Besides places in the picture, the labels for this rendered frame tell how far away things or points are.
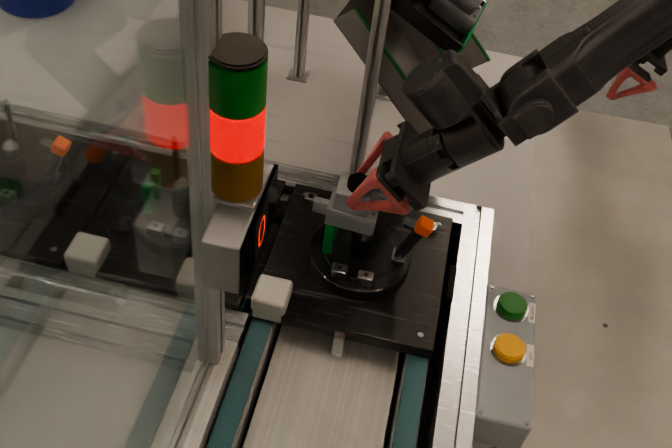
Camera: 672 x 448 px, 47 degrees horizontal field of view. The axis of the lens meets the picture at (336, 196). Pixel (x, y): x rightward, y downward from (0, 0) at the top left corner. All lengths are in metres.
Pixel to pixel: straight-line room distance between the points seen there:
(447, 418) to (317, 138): 0.63
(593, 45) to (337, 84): 0.78
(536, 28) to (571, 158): 2.08
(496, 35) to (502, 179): 2.06
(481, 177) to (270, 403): 0.61
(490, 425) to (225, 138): 0.51
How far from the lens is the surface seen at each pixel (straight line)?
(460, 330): 1.04
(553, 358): 1.18
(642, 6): 0.85
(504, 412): 0.99
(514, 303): 1.07
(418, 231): 1.00
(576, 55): 0.84
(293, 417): 0.99
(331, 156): 1.37
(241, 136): 0.67
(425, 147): 0.89
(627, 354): 1.23
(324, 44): 1.64
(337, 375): 1.02
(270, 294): 1.00
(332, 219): 0.98
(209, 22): 0.62
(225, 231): 0.73
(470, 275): 1.11
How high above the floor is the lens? 1.78
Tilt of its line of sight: 45 degrees down
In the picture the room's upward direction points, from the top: 8 degrees clockwise
